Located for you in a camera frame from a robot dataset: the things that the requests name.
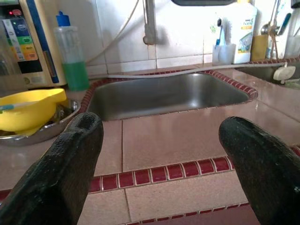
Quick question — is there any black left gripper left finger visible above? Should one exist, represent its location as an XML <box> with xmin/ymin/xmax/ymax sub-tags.
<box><xmin>0</xmin><ymin>112</ymin><xmax>105</xmax><ymax>225</ymax></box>

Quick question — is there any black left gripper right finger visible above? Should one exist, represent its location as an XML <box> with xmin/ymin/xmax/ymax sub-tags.
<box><xmin>218</xmin><ymin>116</ymin><xmax>300</xmax><ymax>225</ymax></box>

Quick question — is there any stainless steel bowl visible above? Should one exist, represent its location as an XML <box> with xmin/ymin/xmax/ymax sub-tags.
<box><xmin>0</xmin><ymin>98</ymin><xmax>82</xmax><ymax>146</ymax></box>

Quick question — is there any yellow plastic bowl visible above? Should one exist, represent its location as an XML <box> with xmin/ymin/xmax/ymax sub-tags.
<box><xmin>0</xmin><ymin>88</ymin><xmax>68</xmax><ymax>132</ymax></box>

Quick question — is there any green dish soap bottle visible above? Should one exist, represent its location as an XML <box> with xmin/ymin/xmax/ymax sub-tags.
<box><xmin>53</xmin><ymin>10</ymin><xmax>90</xmax><ymax>92</ymax></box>

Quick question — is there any white suction soap holder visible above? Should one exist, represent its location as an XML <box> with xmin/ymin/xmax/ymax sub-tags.
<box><xmin>273</xmin><ymin>62</ymin><xmax>297</xmax><ymax>84</ymax></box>

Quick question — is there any stainless steel sink basin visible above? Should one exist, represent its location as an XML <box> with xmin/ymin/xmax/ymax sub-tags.
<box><xmin>235</xmin><ymin>57</ymin><xmax>300</xmax><ymax>90</ymax></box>
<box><xmin>86</xmin><ymin>72</ymin><xmax>251</xmax><ymax>121</ymax></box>

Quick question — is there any yellow rectangular container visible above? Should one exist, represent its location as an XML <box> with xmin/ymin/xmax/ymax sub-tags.
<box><xmin>250</xmin><ymin>35</ymin><xmax>269</xmax><ymax>62</ymax></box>

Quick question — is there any white toothbrush holder cup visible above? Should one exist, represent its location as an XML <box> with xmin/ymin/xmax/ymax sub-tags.
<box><xmin>212</xmin><ymin>43</ymin><xmax>237</xmax><ymax>67</ymax></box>

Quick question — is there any beige water ionizer machine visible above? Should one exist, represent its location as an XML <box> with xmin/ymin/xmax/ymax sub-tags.
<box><xmin>0</xmin><ymin>0</ymin><xmax>68</xmax><ymax>89</ymax></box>

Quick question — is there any white plastic container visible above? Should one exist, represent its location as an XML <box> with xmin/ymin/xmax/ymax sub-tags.
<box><xmin>284</xmin><ymin>35</ymin><xmax>300</xmax><ymax>59</ymax></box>

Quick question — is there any white detergent bottle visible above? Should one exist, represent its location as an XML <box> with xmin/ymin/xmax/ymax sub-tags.
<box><xmin>232</xmin><ymin>2</ymin><xmax>258</xmax><ymax>64</ymax></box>

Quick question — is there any steel ladle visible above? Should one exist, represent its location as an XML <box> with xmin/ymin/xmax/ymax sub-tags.
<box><xmin>260</xmin><ymin>0</ymin><xmax>281</xmax><ymax>36</ymax></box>

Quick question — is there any dark blue hanging basin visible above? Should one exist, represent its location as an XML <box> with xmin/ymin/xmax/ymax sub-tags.
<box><xmin>171</xmin><ymin>0</ymin><xmax>236</xmax><ymax>7</ymax></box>

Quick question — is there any grey flat hose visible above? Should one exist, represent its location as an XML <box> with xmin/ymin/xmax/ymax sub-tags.
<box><xmin>89</xmin><ymin>61</ymin><xmax>289</xmax><ymax>80</ymax></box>

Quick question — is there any white faucet hose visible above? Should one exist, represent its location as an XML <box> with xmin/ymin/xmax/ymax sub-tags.
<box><xmin>85</xmin><ymin>0</ymin><xmax>141</xmax><ymax>64</ymax></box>

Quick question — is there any blue handled utensil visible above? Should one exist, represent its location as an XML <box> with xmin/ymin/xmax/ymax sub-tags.
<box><xmin>277</xmin><ymin>13</ymin><xmax>293</xmax><ymax>36</ymax></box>

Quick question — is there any grey wall faucet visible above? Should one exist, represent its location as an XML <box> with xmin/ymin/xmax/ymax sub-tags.
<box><xmin>142</xmin><ymin>0</ymin><xmax>158</xmax><ymax>45</ymax></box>

